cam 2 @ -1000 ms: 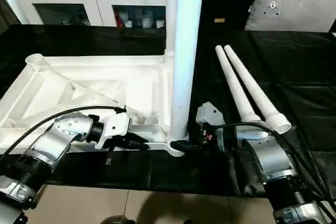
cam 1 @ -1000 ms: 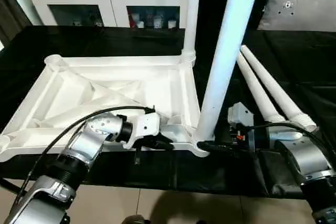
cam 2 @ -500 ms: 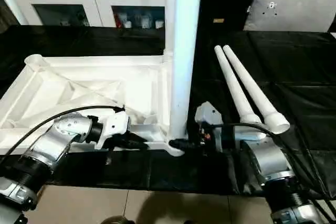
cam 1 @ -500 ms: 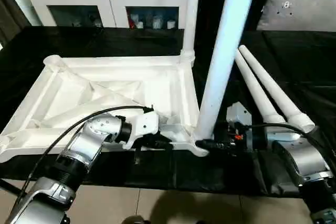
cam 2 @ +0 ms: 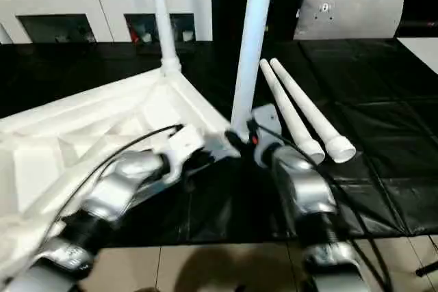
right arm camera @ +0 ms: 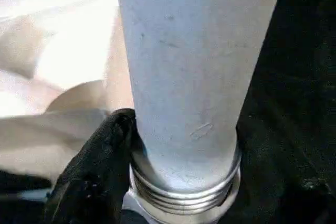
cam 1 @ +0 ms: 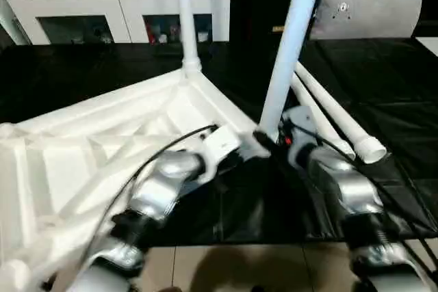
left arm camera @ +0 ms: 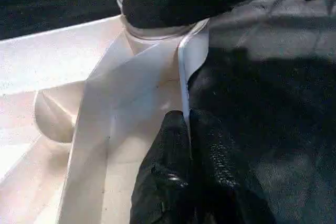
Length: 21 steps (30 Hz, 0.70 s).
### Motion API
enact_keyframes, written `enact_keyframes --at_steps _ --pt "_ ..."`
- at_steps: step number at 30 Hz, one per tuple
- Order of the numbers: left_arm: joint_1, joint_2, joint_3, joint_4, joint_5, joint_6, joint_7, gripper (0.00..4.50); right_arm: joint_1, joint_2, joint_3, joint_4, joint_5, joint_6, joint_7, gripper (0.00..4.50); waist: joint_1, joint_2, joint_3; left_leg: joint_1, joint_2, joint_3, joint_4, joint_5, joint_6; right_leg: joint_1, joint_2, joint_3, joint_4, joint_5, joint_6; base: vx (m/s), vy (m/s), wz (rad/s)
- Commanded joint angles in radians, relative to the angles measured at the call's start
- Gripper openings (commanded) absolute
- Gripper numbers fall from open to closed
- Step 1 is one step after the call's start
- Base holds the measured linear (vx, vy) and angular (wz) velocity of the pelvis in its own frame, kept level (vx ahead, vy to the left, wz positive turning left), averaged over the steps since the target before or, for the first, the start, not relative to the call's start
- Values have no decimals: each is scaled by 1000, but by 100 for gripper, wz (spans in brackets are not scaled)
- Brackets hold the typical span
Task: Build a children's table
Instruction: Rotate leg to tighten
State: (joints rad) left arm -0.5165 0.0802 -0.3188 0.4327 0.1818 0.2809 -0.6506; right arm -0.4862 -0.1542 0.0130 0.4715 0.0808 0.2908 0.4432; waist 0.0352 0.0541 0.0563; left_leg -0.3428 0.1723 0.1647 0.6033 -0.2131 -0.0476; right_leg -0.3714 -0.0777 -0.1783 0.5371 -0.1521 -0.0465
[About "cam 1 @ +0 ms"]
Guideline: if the grey white pillow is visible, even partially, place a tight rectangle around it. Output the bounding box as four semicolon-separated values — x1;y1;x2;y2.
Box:
309;0;425;40

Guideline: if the white board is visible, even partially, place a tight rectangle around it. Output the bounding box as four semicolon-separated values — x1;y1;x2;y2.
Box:
415;36;438;57

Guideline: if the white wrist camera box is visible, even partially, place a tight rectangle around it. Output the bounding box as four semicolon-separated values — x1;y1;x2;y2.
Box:
280;105;318;170
194;126;242;185

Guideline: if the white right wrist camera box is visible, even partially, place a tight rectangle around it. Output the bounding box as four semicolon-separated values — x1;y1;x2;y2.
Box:
280;105;318;170

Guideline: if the white plastic table leg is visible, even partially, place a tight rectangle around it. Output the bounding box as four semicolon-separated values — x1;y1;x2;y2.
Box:
289;73;357;161
173;0;205;78
257;0;328;145
295;61;389;165

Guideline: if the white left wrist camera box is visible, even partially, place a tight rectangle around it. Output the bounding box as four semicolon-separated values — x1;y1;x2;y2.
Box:
194;126;242;185

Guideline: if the black work mat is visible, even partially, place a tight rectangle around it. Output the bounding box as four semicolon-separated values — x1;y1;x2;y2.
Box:
0;38;438;246

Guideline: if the white plastic table top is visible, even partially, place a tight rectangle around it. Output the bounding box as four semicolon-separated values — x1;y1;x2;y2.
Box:
0;66;276;292

